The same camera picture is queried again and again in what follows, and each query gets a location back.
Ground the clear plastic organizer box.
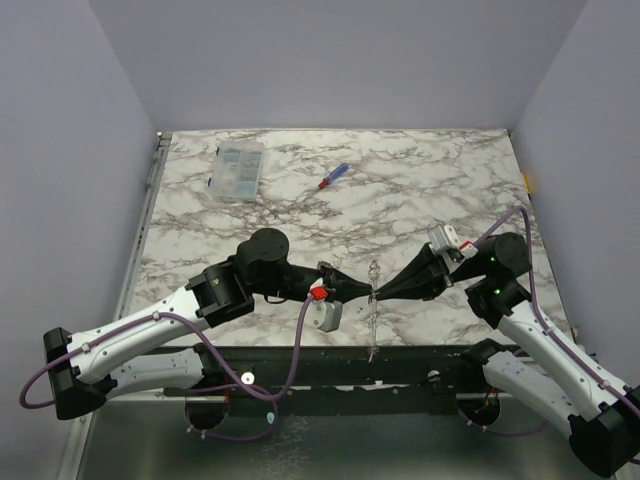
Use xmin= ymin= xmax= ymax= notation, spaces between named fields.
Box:
xmin=207 ymin=140 xmax=266 ymax=202

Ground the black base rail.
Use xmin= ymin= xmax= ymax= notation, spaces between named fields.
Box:
xmin=164 ymin=339 xmax=521 ymax=416

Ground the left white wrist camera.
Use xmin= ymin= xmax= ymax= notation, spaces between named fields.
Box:
xmin=305 ymin=286 xmax=343 ymax=333

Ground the aluminium side rail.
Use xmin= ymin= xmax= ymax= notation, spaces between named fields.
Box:
xmin=113 ymin=132 xmax=173 ymax=321

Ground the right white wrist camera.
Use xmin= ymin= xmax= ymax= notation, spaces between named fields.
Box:
xmin=428 ymin=224 xmax=478 ymax=263

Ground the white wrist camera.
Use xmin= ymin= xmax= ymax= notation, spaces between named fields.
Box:
xmin=305 ymin=286 xmax=343 ymax=333
xmin=428 ymin=224 xmax=478 ymax=263

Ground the blue red screwdriver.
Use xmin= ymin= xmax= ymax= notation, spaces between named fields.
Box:
xmin=306 ymin=163 xmax=349 ymax=198

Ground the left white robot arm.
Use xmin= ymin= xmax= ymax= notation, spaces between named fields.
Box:
xmin=43 ymin=228 xmax=372 ymax=420

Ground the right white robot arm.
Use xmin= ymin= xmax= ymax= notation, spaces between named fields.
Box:
xmin=373 ymin=231 xmax=639 ymax=478

